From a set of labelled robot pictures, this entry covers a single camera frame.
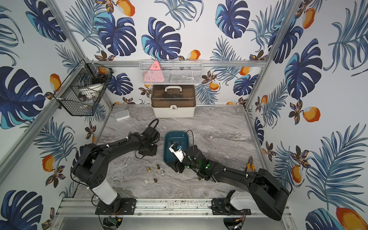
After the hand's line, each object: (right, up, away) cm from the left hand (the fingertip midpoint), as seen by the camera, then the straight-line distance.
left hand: (152, 151), depth 91 cm
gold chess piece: (-1, -10, -6) cm, 11 cm away
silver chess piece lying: (-2, -16, -9) cm, 18 cm away
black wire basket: (-46, +50, +3) cm, 68 cm away
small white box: (-29, +24, +22) cm, 43 cm away
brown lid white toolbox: (+13, +34, +11) cm, 38 cm away
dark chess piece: (+4, -9, -4) cm, 11 cm away
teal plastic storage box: (+11, +7, +7) cm, 15 cm away
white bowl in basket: (-31, +35, -12) cm, 48 cm away
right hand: (+13, -1, -13) cm, 18 cm away
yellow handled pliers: (+61, -7, -3) cm, 62 cm away
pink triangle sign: (+1, +48, -1) cm, 48 cm away
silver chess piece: (+7, -12, -6) cm, 15 cm away
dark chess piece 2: (+4, -15, -8) cm, 18 cm away
